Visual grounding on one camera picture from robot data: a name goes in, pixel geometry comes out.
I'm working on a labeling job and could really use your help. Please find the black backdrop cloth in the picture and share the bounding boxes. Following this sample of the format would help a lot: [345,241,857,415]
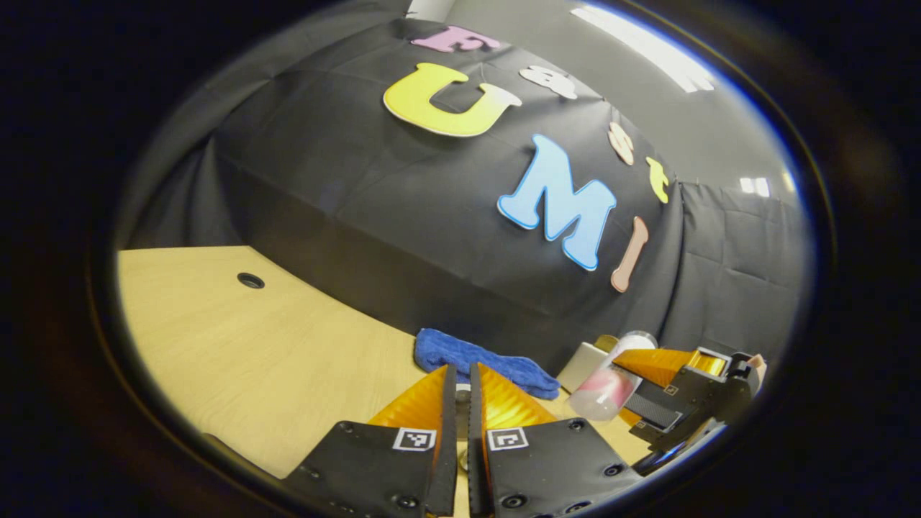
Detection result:
[119,18,814,378]

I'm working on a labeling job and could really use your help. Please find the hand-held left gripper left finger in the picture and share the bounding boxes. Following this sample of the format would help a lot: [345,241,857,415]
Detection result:
[284,365,459,518]

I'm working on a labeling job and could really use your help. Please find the clear plastic water bottle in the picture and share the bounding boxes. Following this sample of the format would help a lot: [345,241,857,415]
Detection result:
[568,330,658,422]

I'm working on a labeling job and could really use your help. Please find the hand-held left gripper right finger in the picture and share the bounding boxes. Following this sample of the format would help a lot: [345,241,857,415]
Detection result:
[468,362,643,518]

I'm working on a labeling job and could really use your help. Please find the white toaster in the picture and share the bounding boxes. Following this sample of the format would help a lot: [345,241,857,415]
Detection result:
[556,342,614,395]

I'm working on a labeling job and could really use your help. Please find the long ceiling light panel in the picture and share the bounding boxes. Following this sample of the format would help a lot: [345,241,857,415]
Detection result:
[572,4,717,94]

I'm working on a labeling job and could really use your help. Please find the blue towel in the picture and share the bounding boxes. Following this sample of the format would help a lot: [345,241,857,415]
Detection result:
[414,328,561,401]

